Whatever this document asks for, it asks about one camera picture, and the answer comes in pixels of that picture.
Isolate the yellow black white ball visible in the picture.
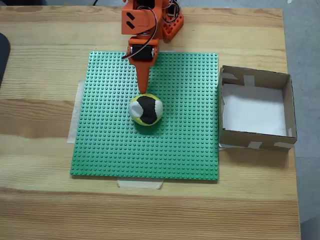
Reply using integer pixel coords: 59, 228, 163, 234
128, 93, 164, 127

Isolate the brown cardboard box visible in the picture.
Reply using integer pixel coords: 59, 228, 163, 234
218, 65, 298, 152

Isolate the green studded baseplate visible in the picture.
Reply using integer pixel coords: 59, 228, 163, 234
69, 51, 220, 181

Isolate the white paper sheet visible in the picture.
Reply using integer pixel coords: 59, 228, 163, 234
221, 83, 287, 137

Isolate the black rounded object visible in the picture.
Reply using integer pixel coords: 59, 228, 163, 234
0, 32, 12, 90

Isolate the thin gripper servo cable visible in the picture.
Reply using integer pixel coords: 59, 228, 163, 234
121, 7, 161, 60

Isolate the servo wire bundle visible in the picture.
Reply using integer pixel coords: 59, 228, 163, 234
166, 0, 182, 19

